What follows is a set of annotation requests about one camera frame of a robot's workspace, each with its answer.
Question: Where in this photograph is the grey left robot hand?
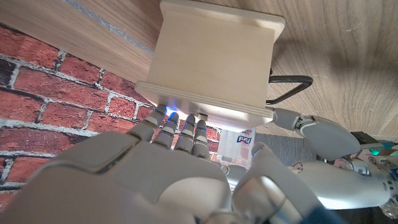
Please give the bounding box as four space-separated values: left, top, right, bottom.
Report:
272 107 393 210

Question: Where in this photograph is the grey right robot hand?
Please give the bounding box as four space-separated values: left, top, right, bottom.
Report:
0 104 343 224

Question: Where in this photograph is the wooden drawer with red front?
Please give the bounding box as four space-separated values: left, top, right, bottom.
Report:
266 68 314 106

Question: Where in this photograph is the wooden box with slot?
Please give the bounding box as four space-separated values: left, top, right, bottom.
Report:
135 0 286 133

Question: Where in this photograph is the clear hand sanitizer pump bottle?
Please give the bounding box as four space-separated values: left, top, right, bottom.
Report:
216 126 256 169

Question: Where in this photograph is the red brick print backdrop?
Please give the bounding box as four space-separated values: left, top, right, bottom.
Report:
0 23 256 212

